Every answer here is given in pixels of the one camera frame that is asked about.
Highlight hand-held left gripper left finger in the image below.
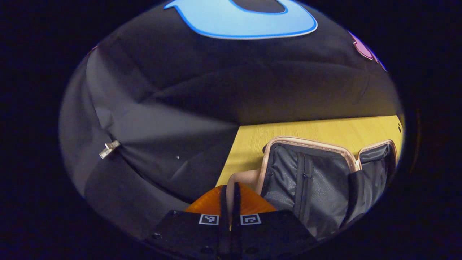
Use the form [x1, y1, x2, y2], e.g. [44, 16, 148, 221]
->
[144, 185, 232, 260]

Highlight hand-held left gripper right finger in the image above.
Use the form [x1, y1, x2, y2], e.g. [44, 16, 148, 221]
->
[231, 182, 319, 260]

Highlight black backdrop cloth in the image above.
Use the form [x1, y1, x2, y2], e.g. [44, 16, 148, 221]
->
[59, 0, 401, 239]

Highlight metal clip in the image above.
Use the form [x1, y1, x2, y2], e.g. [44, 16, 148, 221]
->
[99, 140, 121, 159]

